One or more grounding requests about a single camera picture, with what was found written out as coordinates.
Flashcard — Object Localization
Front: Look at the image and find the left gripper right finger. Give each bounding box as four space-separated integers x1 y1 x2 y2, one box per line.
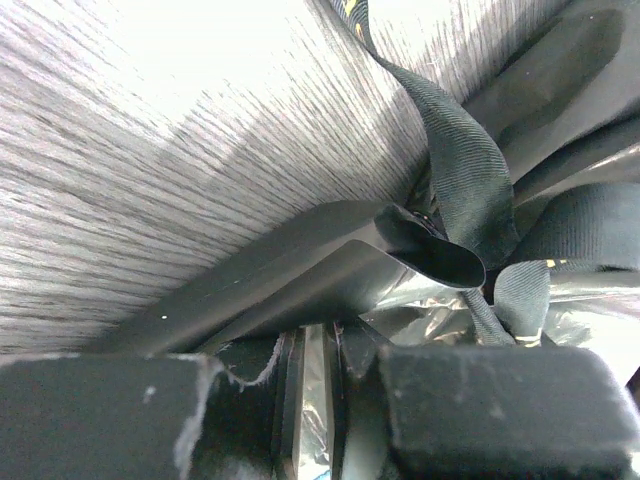
465 7 628 155

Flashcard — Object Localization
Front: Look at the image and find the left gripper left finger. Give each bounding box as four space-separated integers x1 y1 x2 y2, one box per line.
84 200 430 355

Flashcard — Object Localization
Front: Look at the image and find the black ribbon gold lettering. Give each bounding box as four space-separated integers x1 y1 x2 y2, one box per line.
331 1 639 346

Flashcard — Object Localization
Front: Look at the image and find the black wrapping paper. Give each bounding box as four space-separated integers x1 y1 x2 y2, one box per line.
293 122 639 479

